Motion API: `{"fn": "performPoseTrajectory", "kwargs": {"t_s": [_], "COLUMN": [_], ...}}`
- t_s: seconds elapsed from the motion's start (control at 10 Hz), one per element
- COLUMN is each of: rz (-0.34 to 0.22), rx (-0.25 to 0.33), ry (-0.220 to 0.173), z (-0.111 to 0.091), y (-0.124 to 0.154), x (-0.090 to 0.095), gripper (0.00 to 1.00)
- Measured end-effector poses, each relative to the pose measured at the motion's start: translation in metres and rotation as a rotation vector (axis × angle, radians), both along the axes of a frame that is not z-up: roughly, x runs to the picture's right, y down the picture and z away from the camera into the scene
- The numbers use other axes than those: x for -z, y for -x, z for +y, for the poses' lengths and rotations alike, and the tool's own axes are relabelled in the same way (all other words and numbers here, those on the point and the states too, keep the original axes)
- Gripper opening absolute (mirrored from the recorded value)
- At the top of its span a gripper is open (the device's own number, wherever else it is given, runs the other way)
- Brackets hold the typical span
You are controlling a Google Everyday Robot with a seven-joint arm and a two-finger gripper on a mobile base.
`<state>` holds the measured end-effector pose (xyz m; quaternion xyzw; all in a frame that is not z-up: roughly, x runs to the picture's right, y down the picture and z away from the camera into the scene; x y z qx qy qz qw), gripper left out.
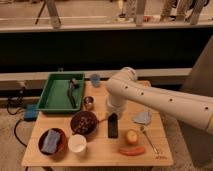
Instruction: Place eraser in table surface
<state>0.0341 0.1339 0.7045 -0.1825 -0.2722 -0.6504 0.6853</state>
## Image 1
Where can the blue sponge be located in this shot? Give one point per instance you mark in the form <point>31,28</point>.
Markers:
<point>50,142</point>

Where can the small metal cup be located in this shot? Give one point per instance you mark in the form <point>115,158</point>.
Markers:
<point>88,102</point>

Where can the light blue cloth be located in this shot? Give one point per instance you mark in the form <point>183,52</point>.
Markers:
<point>143,118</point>

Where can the dark bowl with sponge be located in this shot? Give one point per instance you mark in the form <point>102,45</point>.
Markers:
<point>60,146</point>

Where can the blue cup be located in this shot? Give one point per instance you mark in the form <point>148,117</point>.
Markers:
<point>95,80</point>

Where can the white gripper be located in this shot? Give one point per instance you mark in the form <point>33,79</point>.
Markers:
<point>115,108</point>

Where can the yellow apple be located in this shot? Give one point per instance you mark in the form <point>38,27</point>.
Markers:
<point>131,137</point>

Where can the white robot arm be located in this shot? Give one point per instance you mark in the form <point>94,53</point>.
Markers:
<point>195,110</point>

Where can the black tool in tray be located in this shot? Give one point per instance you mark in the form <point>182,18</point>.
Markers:
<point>73,84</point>

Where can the metal spoon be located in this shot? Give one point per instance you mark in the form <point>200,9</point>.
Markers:
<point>143,130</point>

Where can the dark bowl with food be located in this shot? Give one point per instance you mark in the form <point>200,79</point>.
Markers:
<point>84,123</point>

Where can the white cup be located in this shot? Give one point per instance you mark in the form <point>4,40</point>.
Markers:
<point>77,143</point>

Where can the black eraser block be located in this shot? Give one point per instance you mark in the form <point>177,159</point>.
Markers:
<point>113,126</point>

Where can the orange carrot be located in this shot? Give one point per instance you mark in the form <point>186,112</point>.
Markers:
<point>132,152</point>

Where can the green plastic tray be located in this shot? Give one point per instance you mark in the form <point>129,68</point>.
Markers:
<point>54,97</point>

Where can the blue power box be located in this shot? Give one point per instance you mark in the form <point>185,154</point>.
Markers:
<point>31,112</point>

